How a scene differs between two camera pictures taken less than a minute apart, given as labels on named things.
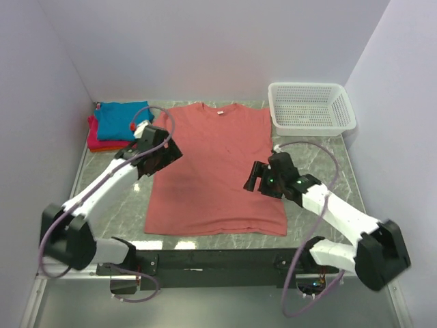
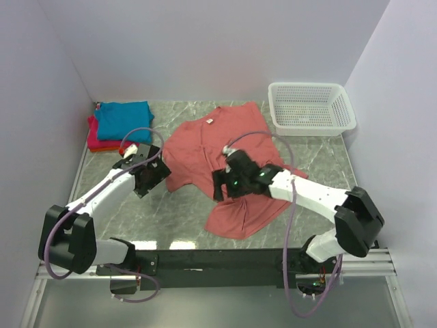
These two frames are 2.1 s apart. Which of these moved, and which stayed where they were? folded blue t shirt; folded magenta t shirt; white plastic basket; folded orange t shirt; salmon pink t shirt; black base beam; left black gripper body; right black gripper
Moved: left black gripper body; right black gripper; salmon pink t shirt
Stayed: black base beam; folded magenta t shirt; white plastic basket; folded orange t shirt; folded blue t shirt
